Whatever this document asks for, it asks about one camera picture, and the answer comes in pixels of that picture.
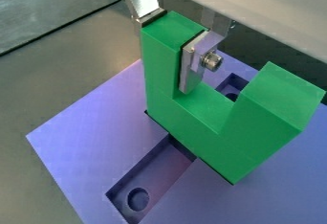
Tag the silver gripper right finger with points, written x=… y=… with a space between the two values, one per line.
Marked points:
x=199 y=55

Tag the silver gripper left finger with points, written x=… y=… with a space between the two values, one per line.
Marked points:
x=146 y=11

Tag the green U-shaped block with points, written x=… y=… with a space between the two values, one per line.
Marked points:
x=231 y=134

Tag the purple board with cross slot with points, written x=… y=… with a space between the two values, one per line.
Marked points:
x=126 y=174

